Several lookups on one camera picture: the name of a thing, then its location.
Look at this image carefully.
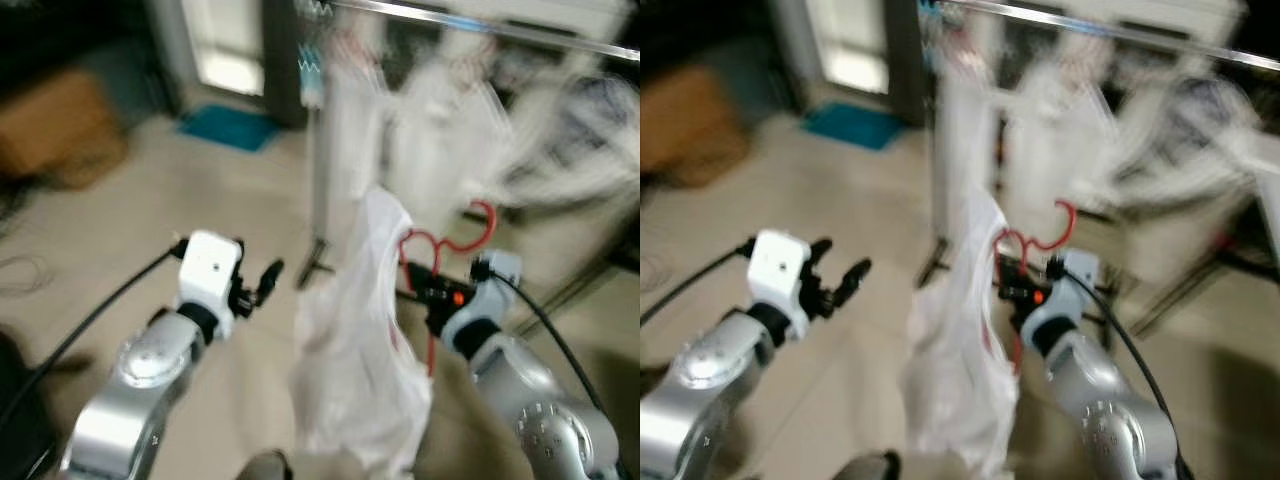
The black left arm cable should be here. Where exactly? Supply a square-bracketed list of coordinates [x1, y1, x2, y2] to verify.
[0, 238, 191, 431]
[640, 238, 756, 329]

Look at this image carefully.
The white top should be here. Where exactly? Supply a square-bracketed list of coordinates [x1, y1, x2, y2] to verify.
[935, 40, 1006, 236]
[322, 40, 391, 236]

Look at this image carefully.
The large brown box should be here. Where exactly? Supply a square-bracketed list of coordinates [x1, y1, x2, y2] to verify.
[0, 68, 129, 191]
[640, 65, 751, 189]

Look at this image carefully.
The red heart-neck hanger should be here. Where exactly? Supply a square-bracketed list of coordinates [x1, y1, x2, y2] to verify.
[992, 198, 1078, 376]
[398, 198, 499, 376]

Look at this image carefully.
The dark grey robot leg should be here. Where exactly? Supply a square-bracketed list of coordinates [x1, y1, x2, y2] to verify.
[238, 450, 293, 480]
[835, 452, 901, 480]

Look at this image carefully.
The chrome clothes rack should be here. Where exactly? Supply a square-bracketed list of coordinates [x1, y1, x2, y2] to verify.
[915, 0, 1280, 336]
[295, 0, 641, 311]

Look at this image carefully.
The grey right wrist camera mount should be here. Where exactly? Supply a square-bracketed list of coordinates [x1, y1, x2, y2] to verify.
[1040, 250, 1101, 331]
[468, 250, 524, 331]

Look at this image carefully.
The thin white shirt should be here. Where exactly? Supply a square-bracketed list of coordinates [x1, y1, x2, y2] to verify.
[290, 185, 433, 479]
[902, 188, 1021, 479]

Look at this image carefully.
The teal floor mat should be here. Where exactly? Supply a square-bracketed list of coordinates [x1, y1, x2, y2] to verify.
[800, 100, 906, 151]
[178, 103, 283, 153]

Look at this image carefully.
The white grey garment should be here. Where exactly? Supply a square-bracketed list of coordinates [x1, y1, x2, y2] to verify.
[1100, 70, 1280, 216]
[500, 72, 641, 213]

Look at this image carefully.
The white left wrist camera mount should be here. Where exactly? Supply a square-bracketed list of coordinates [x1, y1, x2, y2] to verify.
[748, 230, 813, 341]
[176, 230, 244, 341]

